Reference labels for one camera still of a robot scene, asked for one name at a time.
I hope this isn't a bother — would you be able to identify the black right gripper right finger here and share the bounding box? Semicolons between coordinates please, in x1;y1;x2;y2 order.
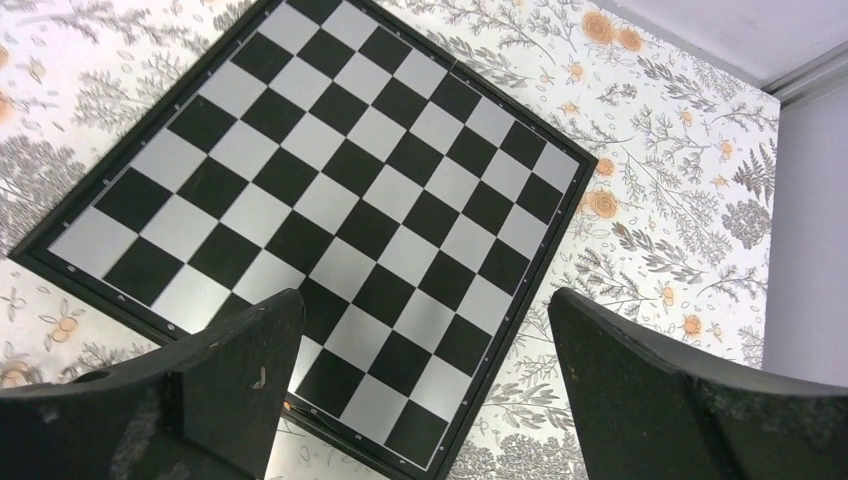
548;288;847;479

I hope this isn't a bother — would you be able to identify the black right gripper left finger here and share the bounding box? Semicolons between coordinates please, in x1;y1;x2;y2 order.
1;289;305;479

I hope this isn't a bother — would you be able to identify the floral patterned table mat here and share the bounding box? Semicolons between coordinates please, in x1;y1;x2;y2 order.
1;1;779;479

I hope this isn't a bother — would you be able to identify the black white chessboard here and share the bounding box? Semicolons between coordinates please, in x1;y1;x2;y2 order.
18;1;594;479

